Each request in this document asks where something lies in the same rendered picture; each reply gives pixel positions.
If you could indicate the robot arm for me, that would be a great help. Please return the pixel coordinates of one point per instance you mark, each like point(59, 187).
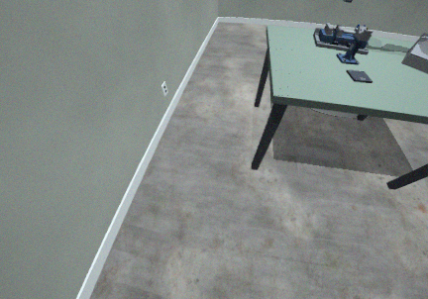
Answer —
point(424, 47)

